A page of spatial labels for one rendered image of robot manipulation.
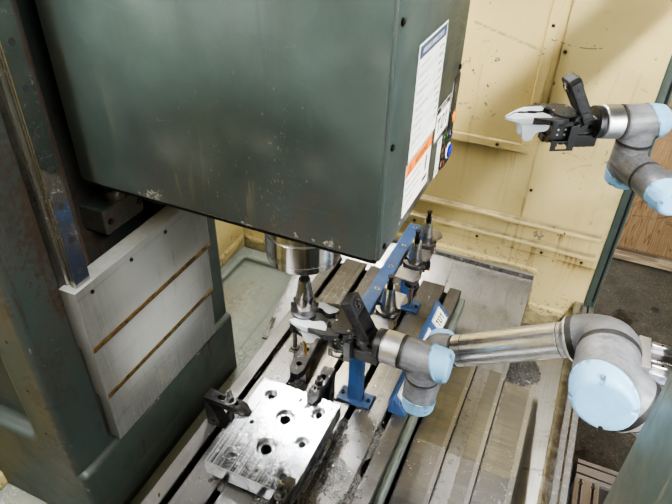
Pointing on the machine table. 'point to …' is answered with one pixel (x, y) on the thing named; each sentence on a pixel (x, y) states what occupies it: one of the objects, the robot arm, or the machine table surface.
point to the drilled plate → (318, 431)
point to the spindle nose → (298, 257)
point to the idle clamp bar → (304, 361)
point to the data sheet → (427, 88)
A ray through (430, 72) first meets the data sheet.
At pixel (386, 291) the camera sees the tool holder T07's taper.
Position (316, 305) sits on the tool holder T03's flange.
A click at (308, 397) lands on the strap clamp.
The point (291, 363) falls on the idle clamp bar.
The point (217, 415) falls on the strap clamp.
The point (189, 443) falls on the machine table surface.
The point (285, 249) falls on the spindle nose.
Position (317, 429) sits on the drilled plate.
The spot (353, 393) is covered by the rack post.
